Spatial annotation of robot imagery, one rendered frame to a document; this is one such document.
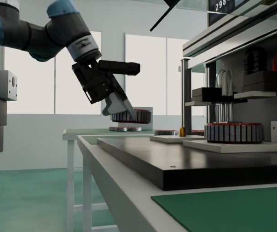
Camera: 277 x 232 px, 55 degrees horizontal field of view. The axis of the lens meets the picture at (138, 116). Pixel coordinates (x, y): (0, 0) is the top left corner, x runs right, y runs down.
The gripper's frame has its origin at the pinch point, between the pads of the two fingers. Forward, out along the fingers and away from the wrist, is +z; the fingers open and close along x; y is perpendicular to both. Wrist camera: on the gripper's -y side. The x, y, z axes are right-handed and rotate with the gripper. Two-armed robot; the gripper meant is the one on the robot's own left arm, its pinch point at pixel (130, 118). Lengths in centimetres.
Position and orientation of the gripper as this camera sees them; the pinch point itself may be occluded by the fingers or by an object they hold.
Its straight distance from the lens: 73.7
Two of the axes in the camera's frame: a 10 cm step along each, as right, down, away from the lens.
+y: -8.4, 4.9, -2.4
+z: 4.8, 8.7, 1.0
